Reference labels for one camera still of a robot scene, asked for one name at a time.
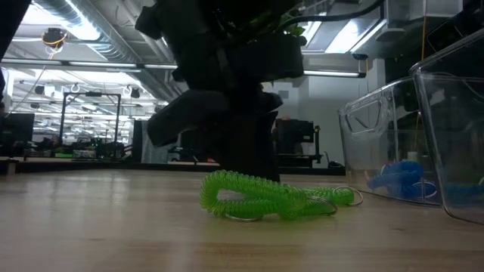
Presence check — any black background workstation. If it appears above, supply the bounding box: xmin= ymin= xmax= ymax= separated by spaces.
xmin=275 ymin=118 xmax=322 ymax=168

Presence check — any black background frame rig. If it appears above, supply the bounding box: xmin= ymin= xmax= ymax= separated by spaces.
xmin=60 ymin=91 xmax=122 ymax=159

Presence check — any silver ceiling air duct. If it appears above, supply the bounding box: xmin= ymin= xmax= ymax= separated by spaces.
xmin=32 ymin=0 xmax=188 ymax=103

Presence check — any short ceiling light strip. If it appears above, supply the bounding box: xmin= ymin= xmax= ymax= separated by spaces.
xmin=302 ymin=69 xmax=367 ymax=79

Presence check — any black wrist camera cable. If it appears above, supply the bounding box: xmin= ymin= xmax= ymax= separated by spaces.
xmin=279 ymin=0 xmax=385 ymax=30

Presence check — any clear plastic tray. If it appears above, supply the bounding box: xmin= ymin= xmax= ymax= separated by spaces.
xmin=337 ymin=76 xmax=442 ymax=208
xmin=409 ymin=26 xmax=484 ymax=227

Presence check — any blue spring keychain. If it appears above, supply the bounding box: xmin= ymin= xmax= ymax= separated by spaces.
xmin=445 ymin=183 xmax=484 ymax=207
xmin=389 ymin=176 xmax=440 ymax=201
xmin=367 ymin=161 xmax=425 ymax=190

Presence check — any long ceiling light strip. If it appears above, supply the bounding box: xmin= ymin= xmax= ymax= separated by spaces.
xmin=0 ymin=59 xmax=178 ymax=73

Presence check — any green spring keychain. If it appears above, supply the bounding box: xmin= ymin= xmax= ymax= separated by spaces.
xmin=279 ymin=194 xmax=338 ymax=222
xmin=302 ymin=186 xmax=364 ymax=208
xmin=199 ymin=169 xmax=308 ymax=223

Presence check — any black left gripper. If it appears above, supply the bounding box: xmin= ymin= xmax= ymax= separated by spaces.
xmin=135 ymin=0 xmax=306 ymax=147

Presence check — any yellow ceiling cable reel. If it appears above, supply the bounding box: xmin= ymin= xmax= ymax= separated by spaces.
xmin=40 ymin=26 xmax=70 ymax=49

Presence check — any black monitor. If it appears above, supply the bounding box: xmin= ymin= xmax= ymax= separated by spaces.
xmin=0 ymin=112 xmax=36 ymax=156

